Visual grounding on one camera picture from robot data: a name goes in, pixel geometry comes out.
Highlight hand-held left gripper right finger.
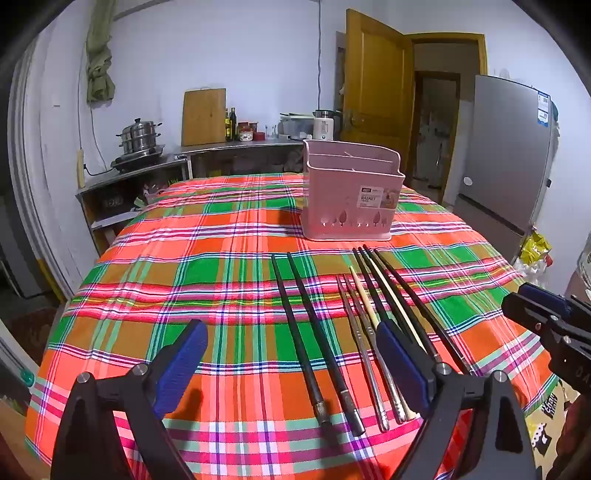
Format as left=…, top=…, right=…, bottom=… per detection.
left=375, top=320, right=542, bottom=480

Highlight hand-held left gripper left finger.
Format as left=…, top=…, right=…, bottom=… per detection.
left=51, top=318, right=209, bottom=480

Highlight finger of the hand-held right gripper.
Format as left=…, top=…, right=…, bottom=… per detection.
left=517, top=283, right=591, bottom=333
left=502, top=293, right=591, bottom=386

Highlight metal chopstick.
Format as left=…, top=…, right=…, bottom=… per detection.
left=336, top=275, right=391, bottom=433
left=345, top=285, right=406, bottom=424

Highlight beige wooden chopstick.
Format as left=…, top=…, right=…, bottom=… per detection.
left=348, top=265, right=419, bottom=422
left=368, top=251, right=428, bottom=349

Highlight thin black chopstick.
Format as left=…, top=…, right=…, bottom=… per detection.
left=361, top=244, right=445, bottom=365
left=373, top=249, right=474, bottom=374
left=352, top=247, right=393, bottom=326

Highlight black chopstick pair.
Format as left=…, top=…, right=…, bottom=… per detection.
left=287, top=252, right=366, bottom=437

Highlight pink utensil basket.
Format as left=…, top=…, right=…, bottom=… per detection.
left=301, top=139, right=406, bottom=241

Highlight yellow snack bags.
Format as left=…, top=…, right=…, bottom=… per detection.
left=519, top=228, right=552, bottom=264

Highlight printed cardboard box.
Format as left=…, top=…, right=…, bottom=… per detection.
left=524, top=383, right=583, bottom=480

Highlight plaid tablecloth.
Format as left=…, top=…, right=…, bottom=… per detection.
left=25, top=173, right=559, bottom=480

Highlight silver refrigerator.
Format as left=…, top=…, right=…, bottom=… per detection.
left=442, top=74, right=555, bottom=266

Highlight low steel shelf unit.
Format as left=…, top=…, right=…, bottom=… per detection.
left=75, top=154, right=192, bottom=257

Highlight gas stove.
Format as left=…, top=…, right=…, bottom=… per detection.
left=110, top=145, right=167, bottom=174

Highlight long steel counter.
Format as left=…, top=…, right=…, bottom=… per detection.
left=174, top=138, right=315, bottom=178

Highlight steel steamer pot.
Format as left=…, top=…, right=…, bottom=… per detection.
left=115, top=117, right=163, bottom=155

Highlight wooden cutting board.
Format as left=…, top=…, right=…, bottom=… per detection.
left=181, top=88, right=228, bottom=147

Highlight white electric kettle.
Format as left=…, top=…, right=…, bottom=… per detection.
left=313, top=109, right=335, bottom=140

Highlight clear plastic storage box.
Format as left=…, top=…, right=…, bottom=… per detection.
left=279, top=113, right=319, bottom=139

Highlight yellow wooden door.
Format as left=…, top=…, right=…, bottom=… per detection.
left=339, top=8, right=415, bottom=174

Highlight green hanging cloth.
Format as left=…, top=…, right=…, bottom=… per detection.
left=85, top=0, right=116, bottom=104

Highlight yellow door frame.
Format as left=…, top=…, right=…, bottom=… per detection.
left=406, top=33, right=489, bottom=204

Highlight hanging wall cable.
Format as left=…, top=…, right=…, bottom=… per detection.
left=316, top=0, right=323, bottom=112

